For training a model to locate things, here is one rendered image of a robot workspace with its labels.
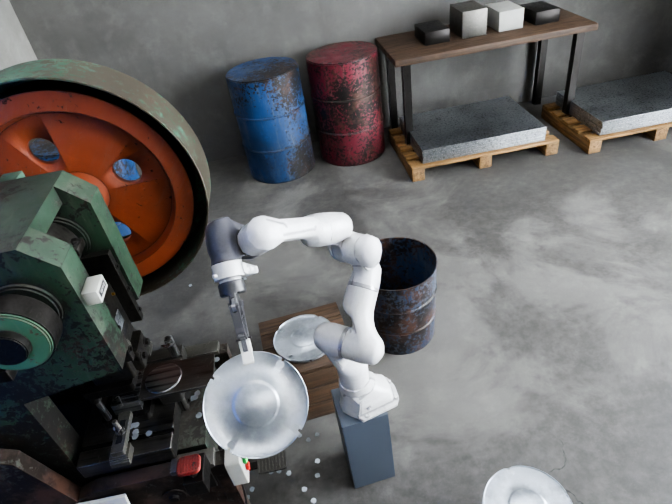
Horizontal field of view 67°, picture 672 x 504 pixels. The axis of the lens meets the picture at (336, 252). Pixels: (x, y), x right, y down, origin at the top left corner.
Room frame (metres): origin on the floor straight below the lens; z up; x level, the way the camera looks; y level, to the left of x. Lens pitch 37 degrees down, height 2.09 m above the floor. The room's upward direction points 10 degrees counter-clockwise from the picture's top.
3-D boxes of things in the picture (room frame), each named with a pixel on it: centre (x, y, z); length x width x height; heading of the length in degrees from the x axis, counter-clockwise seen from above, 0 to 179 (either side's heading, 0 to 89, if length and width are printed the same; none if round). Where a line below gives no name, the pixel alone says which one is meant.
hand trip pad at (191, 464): (0.85, 0.53, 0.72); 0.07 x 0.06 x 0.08; 93
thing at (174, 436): (1.17, 0.78, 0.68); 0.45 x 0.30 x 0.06; 3
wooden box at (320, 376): (1.66, 0.21, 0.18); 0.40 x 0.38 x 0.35; 98
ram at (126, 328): (1.17, 0.74, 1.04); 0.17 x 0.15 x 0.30; 93
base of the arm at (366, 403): (1.20, -0.03, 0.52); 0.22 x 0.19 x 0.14; 98
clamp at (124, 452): (1.00, 0.77, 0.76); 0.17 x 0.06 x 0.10; 3
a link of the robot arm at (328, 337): (1.21, 0.04, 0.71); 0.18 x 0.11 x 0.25; 57
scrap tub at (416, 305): (1.95, -0.28, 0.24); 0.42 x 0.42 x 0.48
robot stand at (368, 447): (1.19, 0.01, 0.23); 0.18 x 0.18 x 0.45; 8
